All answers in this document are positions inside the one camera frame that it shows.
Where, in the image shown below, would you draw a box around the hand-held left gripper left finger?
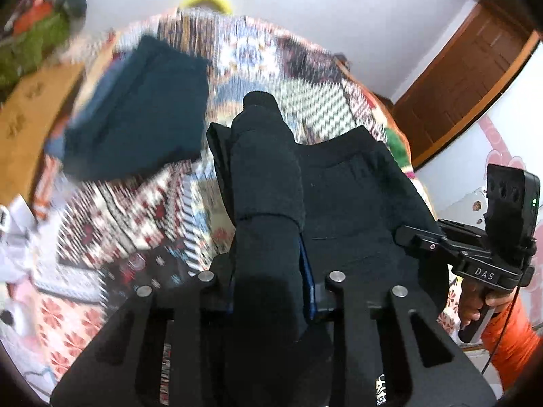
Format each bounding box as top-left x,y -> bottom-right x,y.
50,270 -> 239,407

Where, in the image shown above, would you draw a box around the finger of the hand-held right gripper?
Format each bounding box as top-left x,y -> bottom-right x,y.
395,224 -> 461,261

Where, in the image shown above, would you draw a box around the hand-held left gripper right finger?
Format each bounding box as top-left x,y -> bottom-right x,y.
298,237 -> 498,407

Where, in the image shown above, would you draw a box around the black pants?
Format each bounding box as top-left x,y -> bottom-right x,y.
206,91 -> 451,407

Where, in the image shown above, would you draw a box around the dark teal folded pants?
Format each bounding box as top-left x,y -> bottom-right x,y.
63,35 -> 212,182

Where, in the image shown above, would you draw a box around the person's right hand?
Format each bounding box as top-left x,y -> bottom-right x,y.
457,279 -> 510,336

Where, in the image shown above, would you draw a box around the orange green cloth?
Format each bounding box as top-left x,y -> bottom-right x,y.
373,95 -> 418,179

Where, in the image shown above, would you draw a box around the patchwork patterned blanket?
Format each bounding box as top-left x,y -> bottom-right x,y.
8,8 -> 430,407

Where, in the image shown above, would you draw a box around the brown wooden door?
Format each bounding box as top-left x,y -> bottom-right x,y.
392,1 -> 542,169

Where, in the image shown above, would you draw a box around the white crumpled cloth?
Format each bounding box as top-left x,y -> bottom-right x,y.
0,195 -> 44,283

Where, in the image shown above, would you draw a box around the blue folded garment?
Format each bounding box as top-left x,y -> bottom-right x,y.
44,57 -> 128,157

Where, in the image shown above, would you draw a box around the yellow round object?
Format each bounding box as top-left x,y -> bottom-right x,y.
180,0 -> 235,14

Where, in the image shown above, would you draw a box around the green fabric bag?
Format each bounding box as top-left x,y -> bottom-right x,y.
0,11 -> 72,92

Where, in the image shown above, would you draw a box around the orange box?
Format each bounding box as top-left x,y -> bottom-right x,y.
12,2 -> 57,31

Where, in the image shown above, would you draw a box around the pink wall sticker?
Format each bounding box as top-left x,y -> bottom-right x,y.
460,112 -> 533,225

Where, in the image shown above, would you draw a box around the black cable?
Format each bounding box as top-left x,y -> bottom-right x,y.
483,290 -> 518,376

